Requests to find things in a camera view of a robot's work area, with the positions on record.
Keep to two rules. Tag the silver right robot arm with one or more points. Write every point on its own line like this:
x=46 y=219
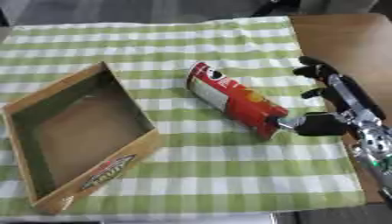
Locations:
x=376 y=157

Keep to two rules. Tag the black tripod leg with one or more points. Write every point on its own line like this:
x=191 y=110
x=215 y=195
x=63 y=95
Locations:
x=268 y=6

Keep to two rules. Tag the red cylindrical snack can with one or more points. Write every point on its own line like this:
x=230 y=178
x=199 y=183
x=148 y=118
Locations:
x=232 y=99

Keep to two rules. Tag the tan open cardboard box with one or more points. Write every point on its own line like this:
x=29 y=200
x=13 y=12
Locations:
x=76 y=137

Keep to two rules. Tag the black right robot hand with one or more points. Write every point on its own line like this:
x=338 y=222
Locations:
x=326 y=124

